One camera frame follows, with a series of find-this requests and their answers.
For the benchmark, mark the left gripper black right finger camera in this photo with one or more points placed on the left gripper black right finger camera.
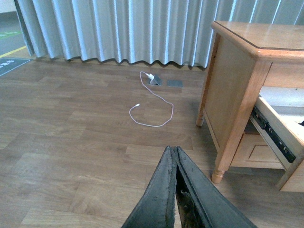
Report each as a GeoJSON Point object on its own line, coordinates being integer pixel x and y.
{"type": "Point", "coordinates": [200, 204]}

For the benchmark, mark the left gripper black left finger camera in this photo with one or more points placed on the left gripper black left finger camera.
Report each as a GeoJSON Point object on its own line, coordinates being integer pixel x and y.
{"type": "Point", "coordinates": [156, 208]}

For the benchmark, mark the wooden drawer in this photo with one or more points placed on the wooden drawer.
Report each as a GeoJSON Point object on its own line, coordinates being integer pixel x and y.
{"type": "Point", "coordinates": [284, 109]}
{"type": "Point", "coordinates": [254, 152]}

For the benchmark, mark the closed floor socket plate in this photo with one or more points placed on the closed floor socket plate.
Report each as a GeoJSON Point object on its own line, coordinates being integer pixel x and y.
{"type": "Point", "coordinates": [175, 83]}

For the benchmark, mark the open floor socket box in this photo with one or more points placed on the open floor socket box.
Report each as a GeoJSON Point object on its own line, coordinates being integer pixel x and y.
{"type": "Point", "coordinates": [156, 81]}

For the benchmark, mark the white plug adapter on floor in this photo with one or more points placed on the white plug adapter on floor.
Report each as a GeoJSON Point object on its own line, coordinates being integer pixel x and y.
{"type": "Point", "coordinates": [150, 76]}

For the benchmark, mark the wooden nightstand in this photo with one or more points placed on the wooden nightstand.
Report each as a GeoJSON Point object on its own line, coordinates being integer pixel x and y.
{"type": "Point", "coordinates": [244, 58]}

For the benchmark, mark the light grey curtain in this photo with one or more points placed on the light grey curtain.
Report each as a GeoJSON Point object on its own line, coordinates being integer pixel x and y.
{"type": "Point", "coordinates": [140, 30]}

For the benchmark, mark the dark floor sign mat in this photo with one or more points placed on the dark floor sign mat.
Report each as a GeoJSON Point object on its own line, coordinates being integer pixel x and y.
{"type": "Point", "coordinates": [8, 64]}

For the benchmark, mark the black drawer slide rail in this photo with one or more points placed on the black drawer slide rail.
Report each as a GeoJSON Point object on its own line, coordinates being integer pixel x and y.
{"type": "Point", "coordinates": [264, 124]}

